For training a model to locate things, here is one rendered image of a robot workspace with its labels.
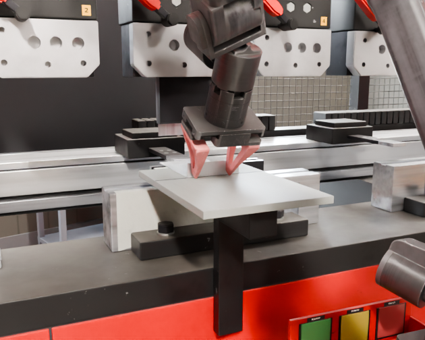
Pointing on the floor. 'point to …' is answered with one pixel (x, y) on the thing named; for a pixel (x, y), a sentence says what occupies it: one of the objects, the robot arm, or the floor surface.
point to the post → (359, 92)
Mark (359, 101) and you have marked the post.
